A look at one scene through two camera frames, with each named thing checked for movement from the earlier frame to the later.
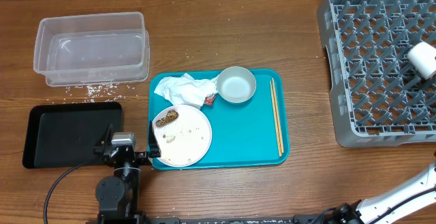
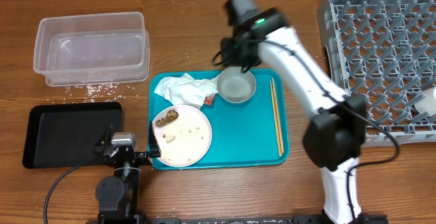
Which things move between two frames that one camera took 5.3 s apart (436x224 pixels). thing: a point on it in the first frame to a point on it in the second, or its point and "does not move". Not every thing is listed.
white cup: (422, 58) to (428, 103)
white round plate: (183, 134) does not move
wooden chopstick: (277, 115) does not move
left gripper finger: (154, 148) does not move
